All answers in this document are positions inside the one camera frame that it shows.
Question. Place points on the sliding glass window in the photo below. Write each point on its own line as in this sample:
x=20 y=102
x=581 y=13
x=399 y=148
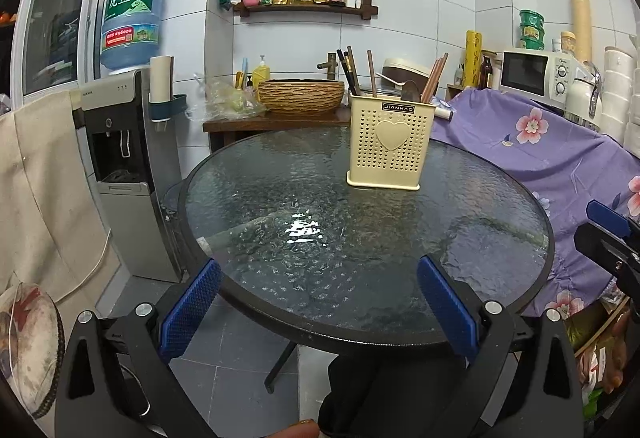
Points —
x=60 y=17

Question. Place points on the person's left hand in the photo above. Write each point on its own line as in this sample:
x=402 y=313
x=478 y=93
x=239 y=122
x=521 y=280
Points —
x=299 y=430

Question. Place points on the blue water jug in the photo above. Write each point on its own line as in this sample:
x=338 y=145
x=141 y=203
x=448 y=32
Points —
x=132 y=22

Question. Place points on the purple floral cloth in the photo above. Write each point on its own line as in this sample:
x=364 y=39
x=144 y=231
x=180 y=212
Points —
x=540 y=157

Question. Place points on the dark teal cup holder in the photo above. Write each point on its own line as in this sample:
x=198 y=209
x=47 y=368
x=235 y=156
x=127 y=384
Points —
x=172 y=108

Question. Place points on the colourful plastic packets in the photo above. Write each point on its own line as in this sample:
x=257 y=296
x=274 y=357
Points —
x=605 y=353

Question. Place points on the round glass table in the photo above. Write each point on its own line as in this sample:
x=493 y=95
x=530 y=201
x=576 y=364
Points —
x=350 y=228

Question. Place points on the person's black pants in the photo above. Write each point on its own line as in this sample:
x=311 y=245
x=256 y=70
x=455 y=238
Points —
x=380 y=398

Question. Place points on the white electric kettle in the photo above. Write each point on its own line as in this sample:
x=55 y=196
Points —
x=580 y=100

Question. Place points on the brown glass bottle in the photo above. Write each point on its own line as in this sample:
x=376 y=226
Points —
x=486 y=71

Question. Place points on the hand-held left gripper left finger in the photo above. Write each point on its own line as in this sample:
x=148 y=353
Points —
x=192 y=308

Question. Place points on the brass faucet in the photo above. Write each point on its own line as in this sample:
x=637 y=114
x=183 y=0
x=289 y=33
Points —
x=330 y=65

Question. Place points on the yellow cup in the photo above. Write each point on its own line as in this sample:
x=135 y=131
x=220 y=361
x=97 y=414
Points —
x=240 y=80

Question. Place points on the brown wooden chopstick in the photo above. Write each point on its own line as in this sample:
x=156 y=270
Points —
x=371 y=72

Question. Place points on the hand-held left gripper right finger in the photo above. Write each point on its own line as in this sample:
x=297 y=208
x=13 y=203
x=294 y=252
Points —
x=447 y=305

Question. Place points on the black chopstick gold band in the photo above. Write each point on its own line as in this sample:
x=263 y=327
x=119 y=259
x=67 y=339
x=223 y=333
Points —
x=353 y=67

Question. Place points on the reddish wooden chopstick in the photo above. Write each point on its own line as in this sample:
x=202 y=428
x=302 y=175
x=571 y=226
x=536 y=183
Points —
x=430 y=82
x=442 y=67
x=435 y=76

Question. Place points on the white paper cup stack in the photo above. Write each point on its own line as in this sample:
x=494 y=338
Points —
x=160 y=82

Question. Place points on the beige plastic utensil holder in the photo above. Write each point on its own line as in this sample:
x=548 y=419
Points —
x=392 y=142

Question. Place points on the white microwave oven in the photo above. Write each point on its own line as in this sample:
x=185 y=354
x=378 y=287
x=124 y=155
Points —
x=537 y=72

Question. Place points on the metal spoon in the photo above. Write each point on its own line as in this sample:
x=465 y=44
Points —
x=411 y=90

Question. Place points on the dark wooden counter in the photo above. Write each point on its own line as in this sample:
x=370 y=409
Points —
x=280 y=119

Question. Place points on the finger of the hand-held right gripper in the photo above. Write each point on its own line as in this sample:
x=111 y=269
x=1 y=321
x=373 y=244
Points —
x=600 y=243
x=607 y=218

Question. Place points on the small wooden shelf box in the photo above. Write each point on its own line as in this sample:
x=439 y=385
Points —
x=452 y=92

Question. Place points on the clear plastic bags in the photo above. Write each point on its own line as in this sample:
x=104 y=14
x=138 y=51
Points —
x=225 y=97

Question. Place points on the yellow lid jar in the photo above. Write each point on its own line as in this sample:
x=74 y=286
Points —
x=567 y=42

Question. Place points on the brown woven vessel sink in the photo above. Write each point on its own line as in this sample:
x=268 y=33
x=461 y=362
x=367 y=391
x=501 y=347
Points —
x=300 y=96

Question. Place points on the patterned round cushion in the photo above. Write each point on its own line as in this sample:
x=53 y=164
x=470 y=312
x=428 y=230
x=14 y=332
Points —
x=30 y=348

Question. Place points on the brown white rice cooker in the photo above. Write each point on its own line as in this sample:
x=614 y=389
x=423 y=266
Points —
x=395 y=66

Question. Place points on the blue toothbrush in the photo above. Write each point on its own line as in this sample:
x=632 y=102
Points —
x=244 y=70

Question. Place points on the small clear bottle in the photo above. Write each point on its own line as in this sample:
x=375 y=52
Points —
x=458 y=75

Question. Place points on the beige cloth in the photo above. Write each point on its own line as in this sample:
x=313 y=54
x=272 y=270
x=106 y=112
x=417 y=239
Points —
x=45 y=198

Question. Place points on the yellow wrap roll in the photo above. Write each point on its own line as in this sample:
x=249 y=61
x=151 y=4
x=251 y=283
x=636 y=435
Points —
x=472 y=57

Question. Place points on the grey water dispenser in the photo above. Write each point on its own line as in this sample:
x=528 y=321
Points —
x=125 y=178

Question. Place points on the green instant noodle cup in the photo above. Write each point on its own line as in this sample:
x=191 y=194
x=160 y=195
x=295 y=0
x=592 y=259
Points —
x=531 y=31
x=531 y=43
x=531 y=17

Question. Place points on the tall beige cup stack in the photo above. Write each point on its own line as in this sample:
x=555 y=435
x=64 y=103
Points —
x=580 y=12

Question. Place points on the yellow soap pump bottle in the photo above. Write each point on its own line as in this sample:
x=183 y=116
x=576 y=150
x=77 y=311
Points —
x=261 y=74

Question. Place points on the white jar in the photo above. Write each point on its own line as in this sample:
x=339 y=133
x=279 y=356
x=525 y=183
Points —
x=556 y=45

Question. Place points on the stack of white bowls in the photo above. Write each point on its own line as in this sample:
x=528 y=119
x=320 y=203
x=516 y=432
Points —
x=620 y=87

